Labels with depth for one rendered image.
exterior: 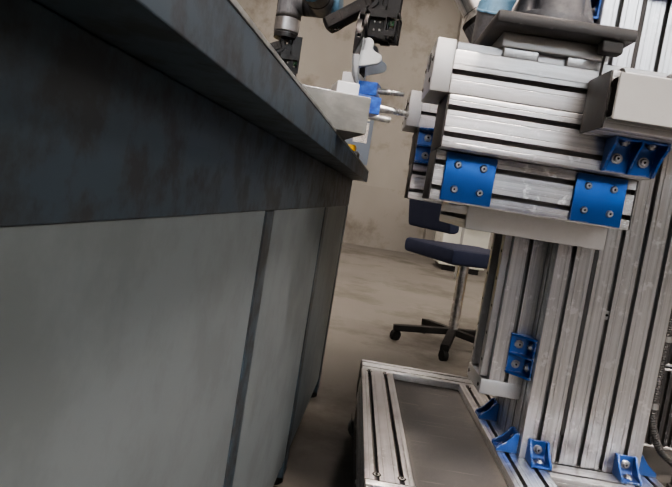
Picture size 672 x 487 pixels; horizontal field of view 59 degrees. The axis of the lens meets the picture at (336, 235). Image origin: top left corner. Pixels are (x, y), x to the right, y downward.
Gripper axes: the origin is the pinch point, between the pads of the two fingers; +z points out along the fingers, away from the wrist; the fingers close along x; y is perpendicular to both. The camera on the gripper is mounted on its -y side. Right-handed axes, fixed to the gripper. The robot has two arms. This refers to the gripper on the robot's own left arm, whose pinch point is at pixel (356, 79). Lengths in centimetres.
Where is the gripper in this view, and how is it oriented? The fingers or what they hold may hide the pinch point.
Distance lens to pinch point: 129.5
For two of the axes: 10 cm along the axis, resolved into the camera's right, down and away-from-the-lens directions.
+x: 2.3, -0.3, 9.7
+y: 9.6, 1.7, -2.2
